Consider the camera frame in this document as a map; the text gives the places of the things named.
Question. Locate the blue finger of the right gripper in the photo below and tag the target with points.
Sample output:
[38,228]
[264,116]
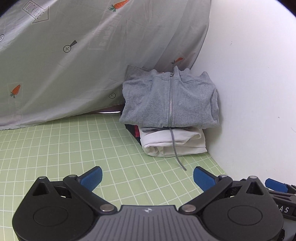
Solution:
[279,186]

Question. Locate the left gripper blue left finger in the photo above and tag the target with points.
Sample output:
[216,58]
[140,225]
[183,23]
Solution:
[87,181]

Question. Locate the red checked folded garment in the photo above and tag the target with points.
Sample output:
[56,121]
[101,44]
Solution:
[137,134]

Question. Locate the green grid mat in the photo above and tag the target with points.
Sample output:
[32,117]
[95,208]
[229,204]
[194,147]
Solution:
[77,144]

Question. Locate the white printed carrot sheet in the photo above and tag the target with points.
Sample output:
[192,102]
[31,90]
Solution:
[65,58]

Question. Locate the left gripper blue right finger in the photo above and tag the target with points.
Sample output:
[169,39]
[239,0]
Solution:
[207,181]

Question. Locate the grey zip hoodie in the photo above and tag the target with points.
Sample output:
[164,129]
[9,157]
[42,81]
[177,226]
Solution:
[161,101]

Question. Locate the white folded garment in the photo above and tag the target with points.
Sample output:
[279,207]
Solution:
[177,141]

